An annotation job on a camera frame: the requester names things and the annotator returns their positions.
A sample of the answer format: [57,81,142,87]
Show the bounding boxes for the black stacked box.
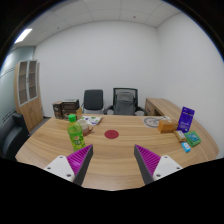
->
[61,98,81,112]

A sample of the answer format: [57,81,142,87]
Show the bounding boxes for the black sofa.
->
[0,112,30,161]

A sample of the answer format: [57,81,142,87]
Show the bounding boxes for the orange-brown box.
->
[157,119,179,134]

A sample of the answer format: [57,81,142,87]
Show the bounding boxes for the purple package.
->
[176,106,196,134]

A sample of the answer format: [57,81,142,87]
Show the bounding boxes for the small dark brown box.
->
[52,101,64,120]

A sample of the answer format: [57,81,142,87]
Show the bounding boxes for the green box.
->
[183,130,202,148]

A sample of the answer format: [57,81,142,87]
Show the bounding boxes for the rectangular ceiling light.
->
[14,28,34,44]

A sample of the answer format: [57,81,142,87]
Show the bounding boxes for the wooden shelf cabinet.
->
[13,59,44,132]

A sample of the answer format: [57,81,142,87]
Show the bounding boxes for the small blue box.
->
[181,141,192,154]

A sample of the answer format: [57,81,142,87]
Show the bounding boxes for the black mesh armrest chair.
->
[103,87,148,117]

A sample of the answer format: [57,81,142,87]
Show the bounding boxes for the open dark brown carton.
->
[62,107,83,121]

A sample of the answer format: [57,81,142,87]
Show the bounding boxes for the black office chair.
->
[81,89,105,115]

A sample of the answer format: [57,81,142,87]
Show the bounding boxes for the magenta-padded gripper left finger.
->
[43,143,94,187]

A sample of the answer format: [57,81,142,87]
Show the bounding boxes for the green drink bottle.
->
[67,114,86,151]

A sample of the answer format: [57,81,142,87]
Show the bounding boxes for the pink and white mug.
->
[77,119,94,136]

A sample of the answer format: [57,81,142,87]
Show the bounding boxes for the wooden side desk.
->
[144,97,184,120]

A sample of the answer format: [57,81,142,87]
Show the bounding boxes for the flat round red coaster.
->
[104,129,120,140]

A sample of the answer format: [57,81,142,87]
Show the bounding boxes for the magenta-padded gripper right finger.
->
[133,143,184,185]

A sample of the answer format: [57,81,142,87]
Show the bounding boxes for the small tan box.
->
[173,129,188,143]

